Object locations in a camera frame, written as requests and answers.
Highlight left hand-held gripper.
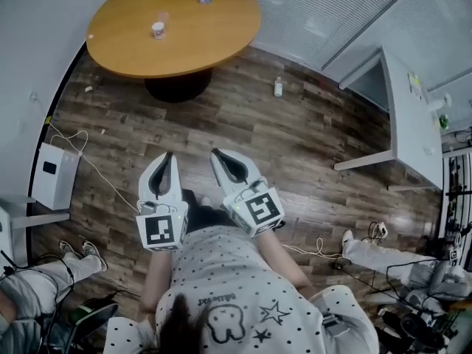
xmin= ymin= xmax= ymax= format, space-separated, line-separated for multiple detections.
xmin=135 ymin=151 xmax=190 ymax=253

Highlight right hand-held gripper camera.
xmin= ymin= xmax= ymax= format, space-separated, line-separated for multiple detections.
xmin=239 ymin=181 xmax=260 ymax=199

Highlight person's left forearm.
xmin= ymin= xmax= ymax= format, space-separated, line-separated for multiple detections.
xmin=139 ymin=249 xmax=175 ymax=313

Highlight black metal rack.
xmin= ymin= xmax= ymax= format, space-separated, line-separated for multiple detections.
xmin=441 ymin=153 xmax=472 ymax=257

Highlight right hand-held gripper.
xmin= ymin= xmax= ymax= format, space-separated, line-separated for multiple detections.
xmin=209 ymin=147 xmax=286 ymax=239

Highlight person's white dotted shirt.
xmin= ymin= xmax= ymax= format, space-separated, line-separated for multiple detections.
xmin=103 ymin=225 xmax=381 ymax=354

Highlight person's dark trousers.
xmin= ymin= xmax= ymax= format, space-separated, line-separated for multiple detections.
xmin=182 ymin=189 xmax=239 ymax=232

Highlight white box appliance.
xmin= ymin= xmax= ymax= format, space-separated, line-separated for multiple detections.
xmin=31 ymin=142 xmax=80 ymax=211

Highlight black table pedestal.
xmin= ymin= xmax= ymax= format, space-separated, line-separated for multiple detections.
xmin=144 ymin=67 xmax=213 ymax=104

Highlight white cable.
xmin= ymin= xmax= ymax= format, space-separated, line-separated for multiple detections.
xmin=32 ymin=94 xmax=140 ymax=214

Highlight person's right forearm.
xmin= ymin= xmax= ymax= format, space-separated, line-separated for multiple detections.
xmin=257 ymin=230 xmax=314 ymax=299

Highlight grey window blinds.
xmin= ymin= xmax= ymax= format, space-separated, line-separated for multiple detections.
xmin=232 ymin=0 xmax=472 ymax=91

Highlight white desk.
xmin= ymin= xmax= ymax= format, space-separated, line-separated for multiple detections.
xmin=333 ymin=46 xmax=443 ymax=193
xmin=0 ymin=195 xmax=71 ymax=272

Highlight small white device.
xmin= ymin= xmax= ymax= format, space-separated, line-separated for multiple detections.
xmin=429 ymin=93 xmax=454 ymax=112

